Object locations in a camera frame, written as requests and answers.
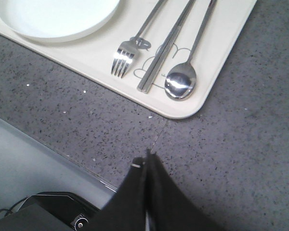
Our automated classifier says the silver chopstick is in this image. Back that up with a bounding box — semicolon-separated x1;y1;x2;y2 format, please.
136;0;195;91
141;0;197;94

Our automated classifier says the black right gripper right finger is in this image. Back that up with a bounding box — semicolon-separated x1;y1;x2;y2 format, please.
145;150;225;231

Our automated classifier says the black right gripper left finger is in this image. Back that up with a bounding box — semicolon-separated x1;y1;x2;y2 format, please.
86;157;146;231

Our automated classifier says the silver spoon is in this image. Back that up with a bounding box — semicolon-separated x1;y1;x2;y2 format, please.
164;0;217;101

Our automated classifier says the black device with cable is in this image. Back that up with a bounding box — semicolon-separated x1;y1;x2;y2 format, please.
0;192;99;231

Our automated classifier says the cream rabbit tray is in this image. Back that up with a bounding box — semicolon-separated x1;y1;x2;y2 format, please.
0;0;255;119

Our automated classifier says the silver fork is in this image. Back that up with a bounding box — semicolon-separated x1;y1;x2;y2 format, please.
111;0;166;78

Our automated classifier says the white round plate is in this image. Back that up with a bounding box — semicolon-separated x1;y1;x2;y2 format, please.
0;0;119;42

